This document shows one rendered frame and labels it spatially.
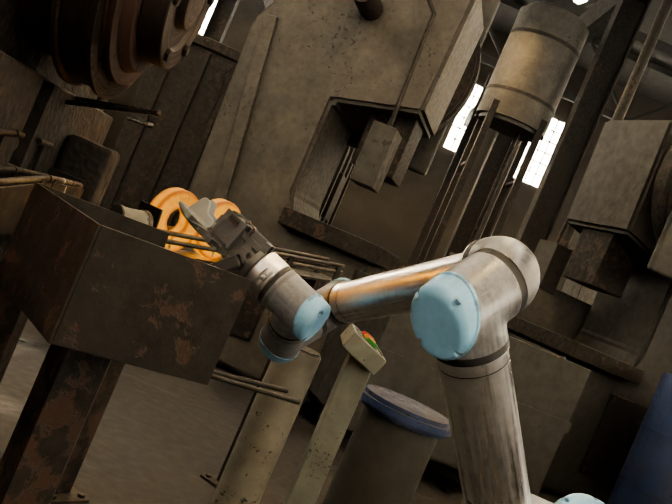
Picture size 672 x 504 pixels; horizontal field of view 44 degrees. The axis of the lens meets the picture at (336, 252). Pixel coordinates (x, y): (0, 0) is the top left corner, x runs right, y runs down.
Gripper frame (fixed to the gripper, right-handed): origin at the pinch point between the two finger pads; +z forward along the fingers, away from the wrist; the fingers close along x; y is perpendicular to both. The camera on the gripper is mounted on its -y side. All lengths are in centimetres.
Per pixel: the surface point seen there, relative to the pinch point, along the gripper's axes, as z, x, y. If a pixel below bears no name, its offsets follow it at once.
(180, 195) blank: 11.6, -23.5, -1.8
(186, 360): -38, 65, -2
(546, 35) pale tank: 126, -838, 317
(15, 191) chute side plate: 6.4, 41.6, -9.5
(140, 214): 12.3, -15.0, -9.9
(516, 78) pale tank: 119, -840, 257
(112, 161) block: 19.5, -2.2, -3.4
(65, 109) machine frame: 29.2, 8.4, -0.5
